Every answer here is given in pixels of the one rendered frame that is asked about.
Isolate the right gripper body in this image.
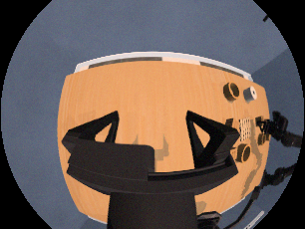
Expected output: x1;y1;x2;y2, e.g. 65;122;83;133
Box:
264;120;275;137

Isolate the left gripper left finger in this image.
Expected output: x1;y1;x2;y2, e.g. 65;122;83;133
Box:
65;111;120;142

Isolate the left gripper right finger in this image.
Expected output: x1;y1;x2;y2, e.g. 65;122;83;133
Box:
185;111;240;168

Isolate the small wooden pallet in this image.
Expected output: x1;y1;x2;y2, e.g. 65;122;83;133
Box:
239;116;251;141

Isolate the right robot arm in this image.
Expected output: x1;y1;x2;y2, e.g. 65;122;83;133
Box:
261;111;303;189

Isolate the grey cylinder with pale top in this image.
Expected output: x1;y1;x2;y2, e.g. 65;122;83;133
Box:
243;87;257;102

